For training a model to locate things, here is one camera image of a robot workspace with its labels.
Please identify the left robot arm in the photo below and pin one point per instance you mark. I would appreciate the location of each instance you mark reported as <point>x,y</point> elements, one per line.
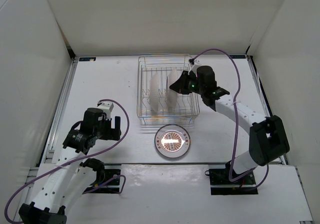
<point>76,172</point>

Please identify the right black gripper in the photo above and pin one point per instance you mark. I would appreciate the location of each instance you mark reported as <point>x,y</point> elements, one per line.
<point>180,85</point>

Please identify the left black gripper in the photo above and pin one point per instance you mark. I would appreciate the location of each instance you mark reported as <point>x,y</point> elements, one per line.
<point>113,134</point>

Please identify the corner label sticker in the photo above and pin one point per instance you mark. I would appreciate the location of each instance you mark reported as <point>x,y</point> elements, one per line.
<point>238,56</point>
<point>87,59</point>

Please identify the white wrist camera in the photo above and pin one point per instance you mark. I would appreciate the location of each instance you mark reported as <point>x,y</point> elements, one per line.
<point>194,65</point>
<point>107,108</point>

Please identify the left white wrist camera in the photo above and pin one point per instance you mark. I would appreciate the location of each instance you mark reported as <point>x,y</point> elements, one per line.
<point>107,108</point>

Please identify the left corner label sticker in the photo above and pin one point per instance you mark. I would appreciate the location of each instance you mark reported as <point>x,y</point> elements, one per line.
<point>87,59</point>

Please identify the orange sunburst plate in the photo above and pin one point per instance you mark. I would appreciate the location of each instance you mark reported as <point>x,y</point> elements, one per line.
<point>172,141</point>

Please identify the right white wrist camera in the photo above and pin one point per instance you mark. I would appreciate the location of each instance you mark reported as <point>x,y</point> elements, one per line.
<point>194,65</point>

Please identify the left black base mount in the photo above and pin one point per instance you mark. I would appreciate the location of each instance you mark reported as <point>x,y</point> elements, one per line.
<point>114,186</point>

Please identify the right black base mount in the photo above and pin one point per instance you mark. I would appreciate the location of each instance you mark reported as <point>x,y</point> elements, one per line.
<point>221,185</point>

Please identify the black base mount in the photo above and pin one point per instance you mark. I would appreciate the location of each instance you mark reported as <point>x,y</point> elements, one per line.
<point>114,186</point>
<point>221,185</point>

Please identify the aluminium table edge rail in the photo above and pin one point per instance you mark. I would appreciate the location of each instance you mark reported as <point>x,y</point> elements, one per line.
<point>51,141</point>

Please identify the right corner label sticker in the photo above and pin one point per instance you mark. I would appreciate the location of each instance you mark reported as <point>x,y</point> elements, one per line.
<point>238,56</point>

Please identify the left white plate in rack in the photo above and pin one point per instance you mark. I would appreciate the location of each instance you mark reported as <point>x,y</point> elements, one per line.
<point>154,93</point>

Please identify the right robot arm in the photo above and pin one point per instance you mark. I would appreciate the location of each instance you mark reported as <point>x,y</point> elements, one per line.
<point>267,137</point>

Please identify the flower pattern plate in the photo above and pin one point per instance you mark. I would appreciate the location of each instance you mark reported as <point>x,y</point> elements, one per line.
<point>171,96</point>

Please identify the metal wire dish rack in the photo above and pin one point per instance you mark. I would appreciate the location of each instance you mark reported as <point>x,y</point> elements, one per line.
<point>187,108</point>

